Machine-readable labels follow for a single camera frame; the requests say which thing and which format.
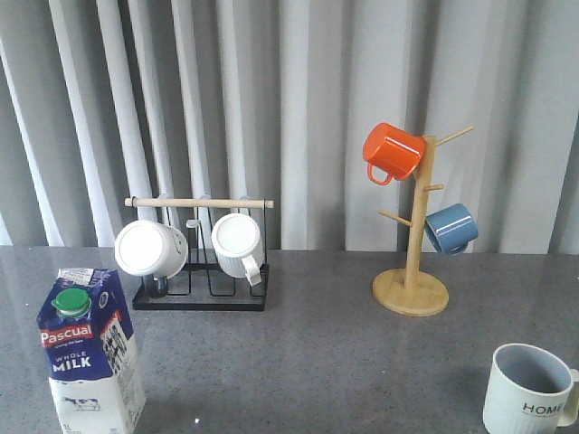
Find blue white milk carton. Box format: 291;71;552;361
37;268;146;433

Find white HOME mug grey inside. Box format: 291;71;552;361
482;343;578;433

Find white ribbed mug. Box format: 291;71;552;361
211;213;264;286

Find orange enamel mug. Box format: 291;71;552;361
363;123;426;185

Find white smiley mug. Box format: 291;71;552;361
114;220;189;298

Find wooden mug tree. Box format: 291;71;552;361
372;126;474;316

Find blue enamel mug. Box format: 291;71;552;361
424;203;479;256

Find grey pleated curtain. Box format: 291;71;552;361
1;1;578;254

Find black wire mug rack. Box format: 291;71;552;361
125;197;274;311

